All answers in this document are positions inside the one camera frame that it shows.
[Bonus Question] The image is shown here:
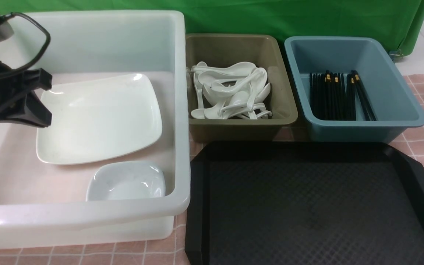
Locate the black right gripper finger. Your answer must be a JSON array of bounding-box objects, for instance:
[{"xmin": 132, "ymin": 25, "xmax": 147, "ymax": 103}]
[
  {"xmin": 0, "ymin": 91, "xmax": 52, "ymax": 128},
  {"xmin": 15, "ymin": 68, "xmax": 53, "ymax": 91}
]

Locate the large white square plate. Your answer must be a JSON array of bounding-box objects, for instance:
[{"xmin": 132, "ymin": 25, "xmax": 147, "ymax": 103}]
[{"xmin": 36, "ymin": 73, "xmax": 163, "ymax": 165}]

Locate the small white sauce dish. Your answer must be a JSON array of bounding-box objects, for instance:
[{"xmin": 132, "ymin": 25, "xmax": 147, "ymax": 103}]
[{"xmin": 85, "ymin": 160, "xmax": 166, "ymax": 201}]

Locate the white spoon left of pile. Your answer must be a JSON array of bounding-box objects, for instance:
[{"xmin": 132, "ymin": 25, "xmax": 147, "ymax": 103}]
[{"xmin": 191, "ymin": 71, "xmax": 205, "ymax": 119}]

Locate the white spoon of pile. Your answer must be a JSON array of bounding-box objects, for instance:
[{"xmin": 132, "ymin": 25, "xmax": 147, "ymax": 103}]
[
  {"xmin": 246, "ymin": 67, "xmax": 268, "ymax": 110},
  {"xmin": 191, "ymin": 71, "xmax": 205, "ymax": 119},
  {"xmin": 191, "ymin": 61, "xmax": 257, "ymax": 77}
]

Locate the olive plastic spoon bin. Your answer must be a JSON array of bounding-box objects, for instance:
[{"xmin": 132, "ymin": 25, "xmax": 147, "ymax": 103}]
[{"xmin": 186, "ymin": 33, "xmax": 299, "ymax": 143}]

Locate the white spoon top of pile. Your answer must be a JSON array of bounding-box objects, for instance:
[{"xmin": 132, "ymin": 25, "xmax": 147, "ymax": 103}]
[{"xmin": 191, "ymin": 61, "xmax": 257, "ymax": 77}]

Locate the white spoon right of pile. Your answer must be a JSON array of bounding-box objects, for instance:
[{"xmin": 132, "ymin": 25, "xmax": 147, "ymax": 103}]
[{"xmin": 246, "ymin": 67, "xmax": 268, "ymax": 110}]

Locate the black plastic serving tray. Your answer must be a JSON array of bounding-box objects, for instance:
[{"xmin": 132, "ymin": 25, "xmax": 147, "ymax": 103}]
[{"xmin": 185, "ymin": 141, "xmax": 424, "ymax": 265}]

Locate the black chopsticks bundle in bin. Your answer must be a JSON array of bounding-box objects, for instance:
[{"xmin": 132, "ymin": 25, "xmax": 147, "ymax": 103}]
[{"xmin": 308, "ymin": 70, "xmax": 377, "ymax": 121}]

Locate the blue plastic chopstick bin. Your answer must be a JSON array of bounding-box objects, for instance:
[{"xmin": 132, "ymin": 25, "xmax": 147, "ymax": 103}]
[{"xmin": 284, "ymin": 36, "xmax": 424, "ymax": 143}]

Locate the green backdrop cloth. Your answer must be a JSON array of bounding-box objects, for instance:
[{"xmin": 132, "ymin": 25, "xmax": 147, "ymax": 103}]
[{"xmin": 0, "ymin": 0, "xmax": 424, "ymax": 55}]

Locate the black camera cable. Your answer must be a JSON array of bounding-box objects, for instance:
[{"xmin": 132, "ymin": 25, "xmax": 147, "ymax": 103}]
[{"xmin": 0, "ymin": 12, "xmax": 52, "ymax": 82}]

